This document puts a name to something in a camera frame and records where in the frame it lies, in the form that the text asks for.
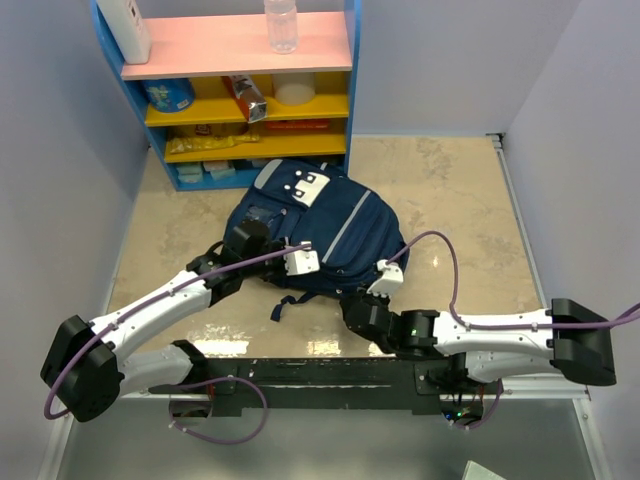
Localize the navy blue student backpack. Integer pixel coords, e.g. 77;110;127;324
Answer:
223;159;405;321

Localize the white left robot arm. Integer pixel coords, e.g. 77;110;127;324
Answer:
40;221;312;422

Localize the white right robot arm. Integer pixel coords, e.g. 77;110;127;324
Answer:
340;292;616;393

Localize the orange snack bag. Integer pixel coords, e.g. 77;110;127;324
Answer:
222;75;268;124

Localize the yellow snack packet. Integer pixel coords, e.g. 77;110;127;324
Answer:
167;133;261;154

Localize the orange flat box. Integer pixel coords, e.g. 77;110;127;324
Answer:
264;119;331;132

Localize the blue wooden shelf unit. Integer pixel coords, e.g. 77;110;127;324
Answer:
90;1;361;191

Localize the white paper corner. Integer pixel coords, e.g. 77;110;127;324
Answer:
462;460;504;480

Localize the white round container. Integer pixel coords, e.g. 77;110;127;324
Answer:
272;72;316;106

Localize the blue round tin can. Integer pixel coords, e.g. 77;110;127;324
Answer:
141;78;195;113

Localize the clear plastic water bottle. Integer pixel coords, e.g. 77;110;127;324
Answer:
263;0;298;54

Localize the white rectangular box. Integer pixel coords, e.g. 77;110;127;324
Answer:
96;0;152;65

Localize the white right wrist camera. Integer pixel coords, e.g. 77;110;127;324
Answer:
366;259;404;299

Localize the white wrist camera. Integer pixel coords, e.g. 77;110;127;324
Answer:
283;241;320;276
366;259;404;299

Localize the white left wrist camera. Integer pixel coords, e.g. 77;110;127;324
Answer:
283;241;320;276

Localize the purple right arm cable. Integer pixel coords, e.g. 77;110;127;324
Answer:
384;230;640;430

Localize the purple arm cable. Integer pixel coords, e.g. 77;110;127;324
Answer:
384;230;640;430
43;242;314;445

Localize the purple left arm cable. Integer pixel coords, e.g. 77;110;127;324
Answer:
43;242;314;445

